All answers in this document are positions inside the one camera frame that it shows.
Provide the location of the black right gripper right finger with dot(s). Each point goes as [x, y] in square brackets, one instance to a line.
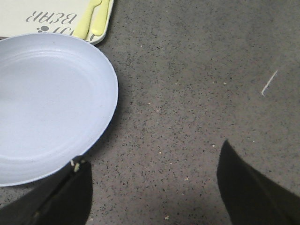
[250, 197]

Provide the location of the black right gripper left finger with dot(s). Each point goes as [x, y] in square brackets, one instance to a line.
[64, 198]

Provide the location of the light blue plate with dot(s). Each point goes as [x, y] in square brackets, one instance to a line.
[58, 95]

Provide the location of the cream rectangular tray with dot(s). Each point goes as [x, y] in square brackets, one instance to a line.
[19, 17]

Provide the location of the pale yellow utensil left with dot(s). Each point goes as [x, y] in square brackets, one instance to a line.
[83, 25]

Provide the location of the pale yellow utensil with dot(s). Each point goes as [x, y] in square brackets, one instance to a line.
[83, 25]
[99, 25]

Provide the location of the pale yellow utensil right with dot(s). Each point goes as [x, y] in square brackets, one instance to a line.
[99, 25]

